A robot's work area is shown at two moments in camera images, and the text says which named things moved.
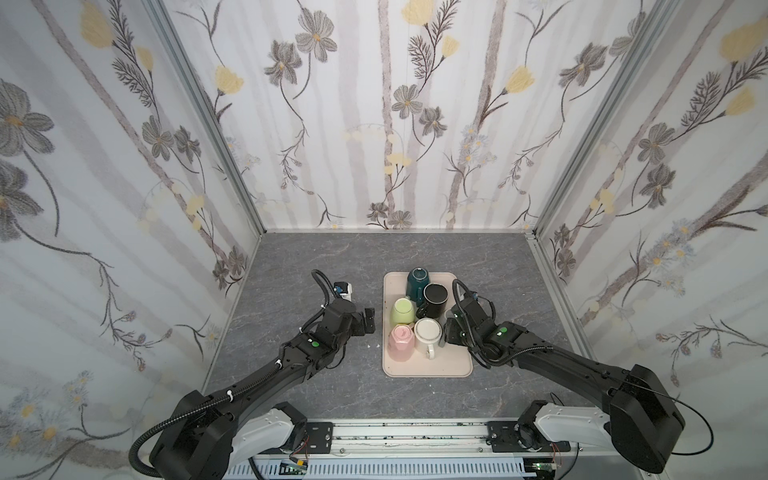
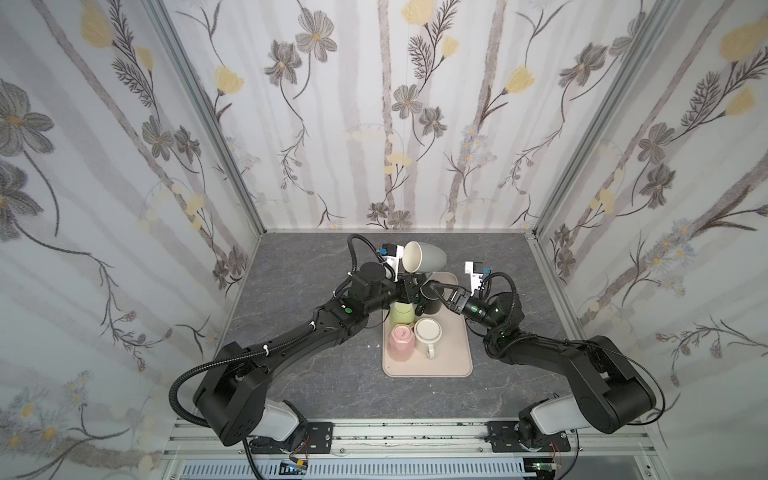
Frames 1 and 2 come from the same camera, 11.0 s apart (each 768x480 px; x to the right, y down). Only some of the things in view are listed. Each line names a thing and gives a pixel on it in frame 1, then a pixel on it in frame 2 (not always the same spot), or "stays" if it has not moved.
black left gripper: [365, 320] -> [405, 287]
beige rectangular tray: [449, 361] stays
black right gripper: [452, 330] -> [441, 292]
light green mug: [403, 311] stays
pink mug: [400, 345] stays
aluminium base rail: [438, 450] stays
